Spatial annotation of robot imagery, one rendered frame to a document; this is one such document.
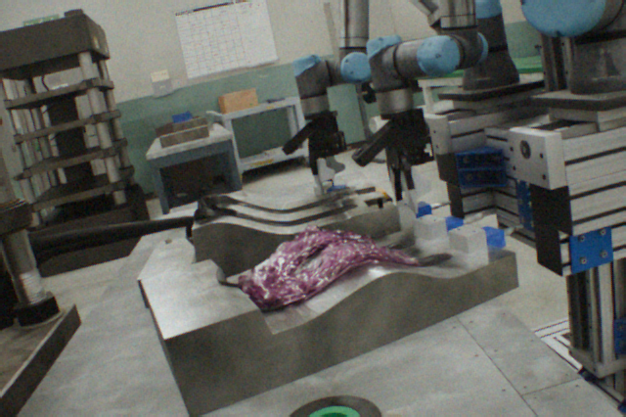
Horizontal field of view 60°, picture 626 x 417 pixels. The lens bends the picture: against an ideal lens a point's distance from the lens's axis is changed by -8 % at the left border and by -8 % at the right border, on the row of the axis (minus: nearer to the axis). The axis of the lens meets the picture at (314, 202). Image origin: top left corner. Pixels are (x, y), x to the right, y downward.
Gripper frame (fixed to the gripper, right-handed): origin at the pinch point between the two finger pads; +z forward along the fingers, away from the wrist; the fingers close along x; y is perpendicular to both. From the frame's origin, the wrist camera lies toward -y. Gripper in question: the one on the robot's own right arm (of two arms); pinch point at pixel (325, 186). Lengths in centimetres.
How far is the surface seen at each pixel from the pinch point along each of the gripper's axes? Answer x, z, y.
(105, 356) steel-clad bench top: -85, 5, -6
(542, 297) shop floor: 104, 85, 48
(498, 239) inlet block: -57, -1, 52
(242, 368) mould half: -93, 0, 26
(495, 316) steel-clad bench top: -72, 5, 53
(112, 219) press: 201, 51, -282
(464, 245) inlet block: -61, -2, 48
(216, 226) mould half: -59, -8, 4
